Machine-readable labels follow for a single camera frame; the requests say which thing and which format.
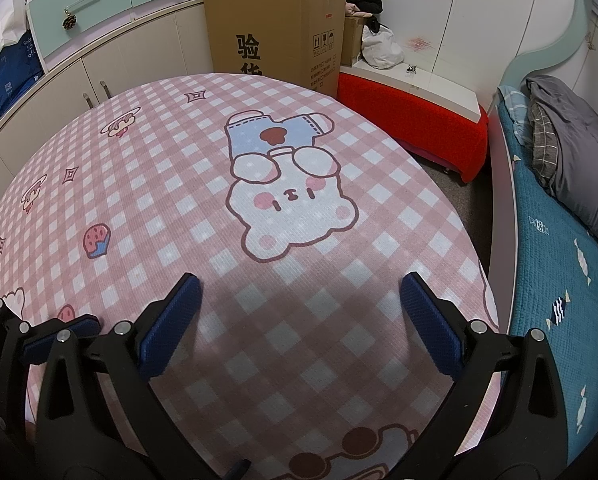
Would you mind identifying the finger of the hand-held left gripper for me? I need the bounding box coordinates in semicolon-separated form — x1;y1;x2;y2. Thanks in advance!
0;300;32;441
22;314;101;366

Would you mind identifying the white cloth bag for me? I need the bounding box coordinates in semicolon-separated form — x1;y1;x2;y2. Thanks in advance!
361;25;406;70

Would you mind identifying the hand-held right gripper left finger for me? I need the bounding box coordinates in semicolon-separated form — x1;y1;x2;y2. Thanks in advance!
36;272;220;480

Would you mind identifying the teal curved bed headboard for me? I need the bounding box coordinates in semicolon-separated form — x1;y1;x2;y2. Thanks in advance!
499;0;598;91

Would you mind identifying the large cardboard box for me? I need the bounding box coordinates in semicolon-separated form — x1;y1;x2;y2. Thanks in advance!
201;0;347;98

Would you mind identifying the bed with teal sheet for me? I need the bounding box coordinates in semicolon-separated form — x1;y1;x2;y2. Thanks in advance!
496;85;598;466

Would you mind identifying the red fabric bench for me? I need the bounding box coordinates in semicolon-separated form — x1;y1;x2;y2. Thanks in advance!
336;57;490;183

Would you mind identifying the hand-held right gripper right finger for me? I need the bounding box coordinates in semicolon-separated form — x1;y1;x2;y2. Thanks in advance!
396;271;567;480

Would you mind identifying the white cabinet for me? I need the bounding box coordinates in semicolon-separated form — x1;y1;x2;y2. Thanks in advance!
0;0;215;161

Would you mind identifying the small cardboard box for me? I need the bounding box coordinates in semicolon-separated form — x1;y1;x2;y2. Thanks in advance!
341;15;372;66

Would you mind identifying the pink checked tablecloth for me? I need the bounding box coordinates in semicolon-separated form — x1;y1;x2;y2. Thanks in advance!
0;74;500;480

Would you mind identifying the blue bag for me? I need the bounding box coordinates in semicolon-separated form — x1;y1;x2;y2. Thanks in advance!
0;35;46;121

